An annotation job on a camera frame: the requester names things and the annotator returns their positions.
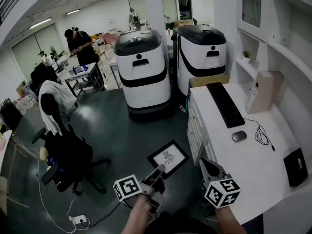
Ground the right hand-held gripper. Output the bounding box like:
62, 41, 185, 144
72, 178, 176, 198
199, 157, 241, 209

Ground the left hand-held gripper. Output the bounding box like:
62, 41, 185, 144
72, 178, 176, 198
113, 164, 167, 214

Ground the black framed picture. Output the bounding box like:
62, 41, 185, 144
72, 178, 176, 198
147, 139, 190, 179

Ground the person's left forearm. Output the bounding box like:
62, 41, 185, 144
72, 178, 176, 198
121, 194, 157, 234

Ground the person's right forearm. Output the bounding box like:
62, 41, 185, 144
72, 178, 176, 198
214, 205, 247, 234

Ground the grey computer mouse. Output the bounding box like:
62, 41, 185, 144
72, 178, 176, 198
232, 130, 247, 142

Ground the white shelf cabinet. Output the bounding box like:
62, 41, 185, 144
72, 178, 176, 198
229, 0, 312, 141

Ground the person's black clothing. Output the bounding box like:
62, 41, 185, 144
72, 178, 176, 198
146, 212, 218, 234

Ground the black keyboard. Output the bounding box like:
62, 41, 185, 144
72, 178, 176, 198
206, 82, 246, 129

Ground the black tissue box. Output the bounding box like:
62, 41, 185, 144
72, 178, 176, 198
283, 147, 309, 188

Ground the white power strip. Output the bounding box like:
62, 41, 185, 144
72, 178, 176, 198
69, 214, 87, 225

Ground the brown cardboard box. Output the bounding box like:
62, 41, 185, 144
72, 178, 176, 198
189, 74, 231, 89

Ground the black office chair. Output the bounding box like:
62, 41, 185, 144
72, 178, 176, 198
31, 94, 112, 196
30, 64, 59, 95

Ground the beige binder folder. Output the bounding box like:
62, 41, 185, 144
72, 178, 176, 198
245, 70, 285, 115

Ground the white and black delivery robot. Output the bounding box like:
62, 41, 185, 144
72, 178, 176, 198
114, 29, 175, 123
172, 24, 227, 97

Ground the grey metal work table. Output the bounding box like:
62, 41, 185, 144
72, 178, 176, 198
57, 62, 107, 98

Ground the white cloth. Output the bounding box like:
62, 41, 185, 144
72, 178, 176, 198
38, 80, 78, 136

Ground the black case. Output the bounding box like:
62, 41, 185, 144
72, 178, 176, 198
0, 98, 23, 133

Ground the black standing fan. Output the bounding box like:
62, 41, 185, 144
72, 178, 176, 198
50, 45, 65, 74

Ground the ribbed glass cabinet door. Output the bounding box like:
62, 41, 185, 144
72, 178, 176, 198
235, 0, 271, 43

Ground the black floor cable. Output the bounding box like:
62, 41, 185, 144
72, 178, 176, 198
81, 201, 122, 229

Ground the white power cable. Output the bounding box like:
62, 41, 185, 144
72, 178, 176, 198
12, 135, 91, 234

